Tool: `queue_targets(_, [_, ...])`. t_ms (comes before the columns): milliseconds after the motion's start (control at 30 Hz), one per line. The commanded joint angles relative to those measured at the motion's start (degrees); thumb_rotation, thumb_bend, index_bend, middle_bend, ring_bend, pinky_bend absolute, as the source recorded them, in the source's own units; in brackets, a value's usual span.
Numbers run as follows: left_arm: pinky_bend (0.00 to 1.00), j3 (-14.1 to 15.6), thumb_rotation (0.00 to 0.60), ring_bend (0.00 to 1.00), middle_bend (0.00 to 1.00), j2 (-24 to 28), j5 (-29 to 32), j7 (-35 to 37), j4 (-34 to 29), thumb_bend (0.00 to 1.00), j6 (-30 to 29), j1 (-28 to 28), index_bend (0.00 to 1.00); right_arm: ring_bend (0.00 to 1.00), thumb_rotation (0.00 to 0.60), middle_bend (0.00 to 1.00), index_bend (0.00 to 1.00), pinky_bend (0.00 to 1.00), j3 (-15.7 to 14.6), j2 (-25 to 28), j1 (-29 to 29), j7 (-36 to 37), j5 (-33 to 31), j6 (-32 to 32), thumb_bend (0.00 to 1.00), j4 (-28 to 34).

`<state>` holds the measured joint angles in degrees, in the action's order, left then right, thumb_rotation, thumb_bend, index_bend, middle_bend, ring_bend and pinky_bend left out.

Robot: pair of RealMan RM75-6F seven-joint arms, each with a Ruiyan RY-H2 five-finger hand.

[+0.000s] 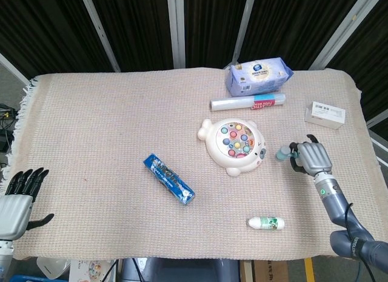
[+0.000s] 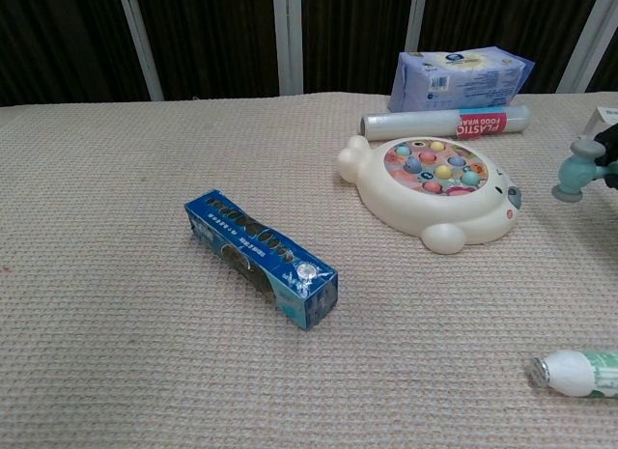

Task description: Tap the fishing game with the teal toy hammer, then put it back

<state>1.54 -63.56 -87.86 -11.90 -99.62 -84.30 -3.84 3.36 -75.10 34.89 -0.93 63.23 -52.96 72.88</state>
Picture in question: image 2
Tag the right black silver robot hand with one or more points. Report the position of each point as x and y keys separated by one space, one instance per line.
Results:
x=610 y=142

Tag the grey-teal toy mallet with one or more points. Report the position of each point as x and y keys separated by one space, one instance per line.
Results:
x=577 y=171

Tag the cream bear-shaped button toy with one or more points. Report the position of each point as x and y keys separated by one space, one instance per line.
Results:
x=425 y=203

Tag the small white cardboard box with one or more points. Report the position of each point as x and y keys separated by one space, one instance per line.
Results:
x=602 y=117

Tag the lavender tissue pack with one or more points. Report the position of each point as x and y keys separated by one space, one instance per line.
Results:
x=458 y=82

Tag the plastic food wrap roll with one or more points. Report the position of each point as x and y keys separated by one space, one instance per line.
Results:
x=410 y=124

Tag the white bottle green label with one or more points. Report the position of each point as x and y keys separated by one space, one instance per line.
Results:
x=572 y=374

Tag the blue biscuit box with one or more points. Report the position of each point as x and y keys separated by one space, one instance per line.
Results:
x=251 y=248

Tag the beige woven tablecloth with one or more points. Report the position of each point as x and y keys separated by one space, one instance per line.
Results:
x=145 y=347

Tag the white metal frame post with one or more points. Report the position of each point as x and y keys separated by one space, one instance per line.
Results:
x=288 y=38
x=591 y=38
x=416 y=19
x=140 y=43

